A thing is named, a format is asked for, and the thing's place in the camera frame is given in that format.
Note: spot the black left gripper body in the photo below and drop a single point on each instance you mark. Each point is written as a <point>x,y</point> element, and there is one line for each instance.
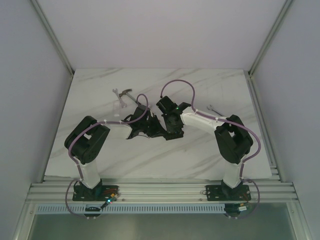
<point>152,125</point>

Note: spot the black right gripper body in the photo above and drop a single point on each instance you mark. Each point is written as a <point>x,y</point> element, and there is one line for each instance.
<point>169,125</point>

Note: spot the black fuse box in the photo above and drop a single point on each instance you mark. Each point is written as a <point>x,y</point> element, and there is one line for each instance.
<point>173,135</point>

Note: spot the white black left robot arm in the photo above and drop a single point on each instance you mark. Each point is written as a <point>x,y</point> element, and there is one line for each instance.
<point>86,141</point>

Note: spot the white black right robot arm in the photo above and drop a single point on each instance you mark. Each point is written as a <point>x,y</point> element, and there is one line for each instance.
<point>233,141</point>

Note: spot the silver wrench left side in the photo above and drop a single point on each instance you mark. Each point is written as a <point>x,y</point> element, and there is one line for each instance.
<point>121,102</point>

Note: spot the silver wrench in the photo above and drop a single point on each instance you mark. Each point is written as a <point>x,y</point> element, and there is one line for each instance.
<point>211,108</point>
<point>121,102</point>

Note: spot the silver wrench right side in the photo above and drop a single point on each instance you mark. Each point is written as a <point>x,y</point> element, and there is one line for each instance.
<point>211,108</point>

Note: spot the black handle claw hammer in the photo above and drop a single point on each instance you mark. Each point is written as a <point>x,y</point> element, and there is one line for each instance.
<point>127,93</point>

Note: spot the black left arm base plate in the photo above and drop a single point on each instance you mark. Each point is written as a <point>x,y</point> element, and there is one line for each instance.
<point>100,193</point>

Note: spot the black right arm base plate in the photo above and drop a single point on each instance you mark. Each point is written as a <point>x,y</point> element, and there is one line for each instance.
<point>222,193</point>

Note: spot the aluminium mounting rail frame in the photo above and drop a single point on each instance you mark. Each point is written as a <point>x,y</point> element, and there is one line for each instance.
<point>148,170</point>

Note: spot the white slotted cable duct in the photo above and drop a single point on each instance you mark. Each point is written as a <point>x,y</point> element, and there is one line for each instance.
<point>145,208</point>

